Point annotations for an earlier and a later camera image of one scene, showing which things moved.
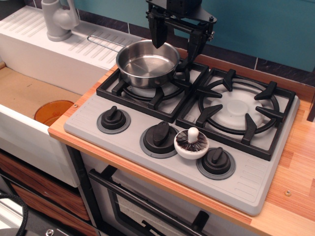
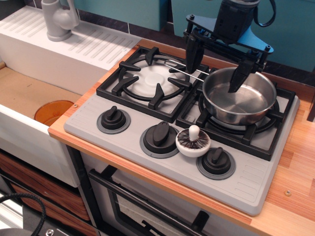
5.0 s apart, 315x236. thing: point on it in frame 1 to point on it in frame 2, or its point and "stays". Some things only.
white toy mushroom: [191, 144] stays
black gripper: [187, 14] to [232, 30]
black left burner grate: [163, 103] stays
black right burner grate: [246, 114] stays
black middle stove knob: [158, 141] stays
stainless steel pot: [142, 64] to [247, 104]
